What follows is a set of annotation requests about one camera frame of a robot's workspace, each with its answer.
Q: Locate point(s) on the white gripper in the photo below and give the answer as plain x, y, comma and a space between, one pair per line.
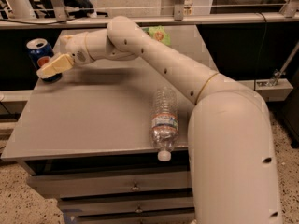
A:
77, 49

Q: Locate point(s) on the blue pepsi can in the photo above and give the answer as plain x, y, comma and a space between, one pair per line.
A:
39, 51

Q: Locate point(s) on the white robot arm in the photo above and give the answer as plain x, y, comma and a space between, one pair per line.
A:
230, 141

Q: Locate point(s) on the green snack bag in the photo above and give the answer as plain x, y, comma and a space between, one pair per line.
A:
158, 33

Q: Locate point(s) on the clear plastic water bottle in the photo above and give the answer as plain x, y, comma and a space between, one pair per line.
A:
164, 123

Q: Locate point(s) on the top grey drawer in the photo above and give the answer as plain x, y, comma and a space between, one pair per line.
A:
109, 182

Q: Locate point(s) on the grey drawer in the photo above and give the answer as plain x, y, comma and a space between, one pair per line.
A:
109, 182
83, 208
146, 218

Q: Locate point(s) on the middle grey drawer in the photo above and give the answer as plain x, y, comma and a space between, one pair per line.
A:
83, 208

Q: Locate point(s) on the bottom grey drawer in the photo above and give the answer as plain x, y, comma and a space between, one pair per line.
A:
146, 218

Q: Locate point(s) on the grey metal railing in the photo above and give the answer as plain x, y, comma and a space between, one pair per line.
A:
31, 13

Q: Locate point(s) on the metal floor bracket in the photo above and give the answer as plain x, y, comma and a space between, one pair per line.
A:
276, 88

